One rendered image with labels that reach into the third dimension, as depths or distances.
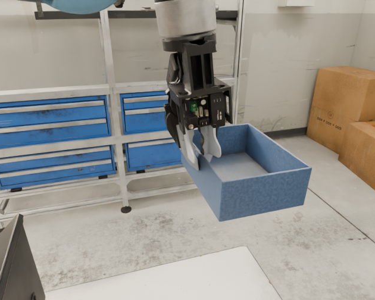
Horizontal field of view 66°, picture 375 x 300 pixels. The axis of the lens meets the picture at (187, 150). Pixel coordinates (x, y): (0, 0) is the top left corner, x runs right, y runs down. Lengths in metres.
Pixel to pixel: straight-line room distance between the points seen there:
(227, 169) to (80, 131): 1.48
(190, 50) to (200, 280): 0.64
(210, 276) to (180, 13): 0.68
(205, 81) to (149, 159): 1.70
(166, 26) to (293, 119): 3.26
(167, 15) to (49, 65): 2.39
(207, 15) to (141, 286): 0.68
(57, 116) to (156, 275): 1.31
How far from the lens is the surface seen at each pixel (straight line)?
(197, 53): 0.36
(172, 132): 0.45
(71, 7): 0.22
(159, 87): 1.89
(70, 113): 1.92
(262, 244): 2.01
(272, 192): 0.46
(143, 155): 2.05
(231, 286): 0.85
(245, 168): 0.58
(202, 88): 0.37
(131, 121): 1.94
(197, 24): 0.37
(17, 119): 1.97
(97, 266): 1.90
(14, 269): 0.62
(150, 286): 0.85
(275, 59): 3.23
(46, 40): 2.71
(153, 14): 1.86
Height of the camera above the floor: 1.35
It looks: 26 degrees down
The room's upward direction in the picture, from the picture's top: straight up
